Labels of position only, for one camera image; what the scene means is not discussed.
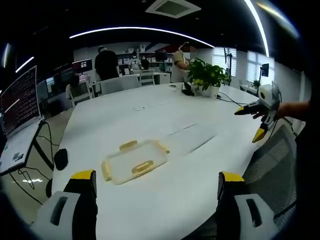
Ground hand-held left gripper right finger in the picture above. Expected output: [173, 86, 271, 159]
[215, 171, 279, 240]

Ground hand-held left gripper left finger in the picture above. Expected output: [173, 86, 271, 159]
[29, 169, 99, 240]

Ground clear lid with yellow plastic buckles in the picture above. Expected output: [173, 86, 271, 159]
[101, 139, 171, 186]

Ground small monitor on stand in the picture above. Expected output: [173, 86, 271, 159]
[259, 62, 270, 87]

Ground window with blinds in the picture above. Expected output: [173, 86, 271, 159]
[245, 50, 276, 83]
[213, 46, 237, 77]

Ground grey mesh office chair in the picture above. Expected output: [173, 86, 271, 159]
[194, 124, 299, 240]

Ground white plant pot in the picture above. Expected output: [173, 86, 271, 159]
[197, 84, 221, 98]

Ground black rounded device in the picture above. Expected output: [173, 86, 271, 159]
[54, 148, 69, 171]

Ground green potted plant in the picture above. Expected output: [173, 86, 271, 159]
[186, 57, 230, 92]

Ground curved ceiling light strip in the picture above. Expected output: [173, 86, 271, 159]
[69, 26, 216, 49]
[243, 0, 271, 58]

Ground open laptop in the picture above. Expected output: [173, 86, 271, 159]
[0, 64, 45, 176]

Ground white office chair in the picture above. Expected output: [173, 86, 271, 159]
[67, 80, 95, 107]
[138, 69, 155, 87]
[99, 74, 140, 96]

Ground ceiling air vent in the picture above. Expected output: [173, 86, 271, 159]
[145, 0, 202, 20]

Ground black cable on table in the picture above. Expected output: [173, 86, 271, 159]
[216, 91, 252, 106]

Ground black floor cables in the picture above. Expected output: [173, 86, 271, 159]
[9, 122, 55, 205]

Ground wall monitor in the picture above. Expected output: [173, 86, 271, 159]
[71, 58, 93, 74]

